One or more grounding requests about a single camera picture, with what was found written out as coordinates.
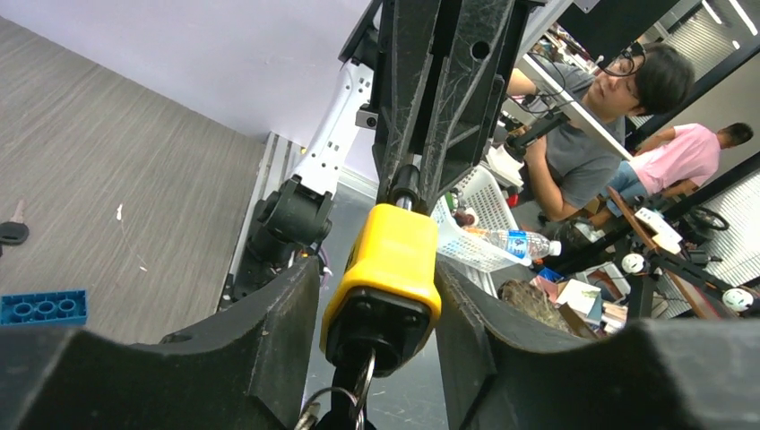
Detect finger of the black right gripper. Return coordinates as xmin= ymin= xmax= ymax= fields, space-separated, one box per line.
xmin=372 ymin=0 xmax=441 ymax=203
xmin=418 ymin=1 xmax=531 ymax=214

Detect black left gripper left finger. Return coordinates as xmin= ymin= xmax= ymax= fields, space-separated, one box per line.
xmin=1 ymin=257 xmax=320 ymax=429

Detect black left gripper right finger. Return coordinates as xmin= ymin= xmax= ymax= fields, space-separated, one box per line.
xmin=435 ymin=262 xmax=759 ymax=429

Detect yellow padlock black shackle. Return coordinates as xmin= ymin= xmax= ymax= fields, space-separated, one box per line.
xmin=320 ymin=165 xmax=442 ymax=377

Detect black head key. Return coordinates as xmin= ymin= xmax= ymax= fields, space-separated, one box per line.
xmin=1 ymin=199 xmax=30 ymax=245

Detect silver keys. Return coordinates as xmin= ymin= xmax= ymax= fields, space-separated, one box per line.
xmin=294 ymin=348 xmax=376 ymax=430

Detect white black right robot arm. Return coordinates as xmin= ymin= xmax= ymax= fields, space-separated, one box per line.
xmin=220 ymin=1 xmax=535 ymax=305

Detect clear plastic water bottle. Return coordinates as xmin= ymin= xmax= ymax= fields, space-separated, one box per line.
xmin=464 ymin=227 xmax=562 ymax=261

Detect white plastic basket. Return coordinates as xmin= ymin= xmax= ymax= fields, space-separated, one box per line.
xmin=431 ymin=166 xmax=532 ymax=272

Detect person in grey shirt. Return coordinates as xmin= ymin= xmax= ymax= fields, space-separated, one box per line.
xmin=521 ymin=43 xmax=695 ymax=221

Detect blue toy brick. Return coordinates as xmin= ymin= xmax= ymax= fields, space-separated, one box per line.
xmin=1 ymin=290 xmax=88 ymax=327

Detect person in pink shirt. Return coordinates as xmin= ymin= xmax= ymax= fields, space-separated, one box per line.
xmin=608 ymin=123 xmax=754 ymax=199

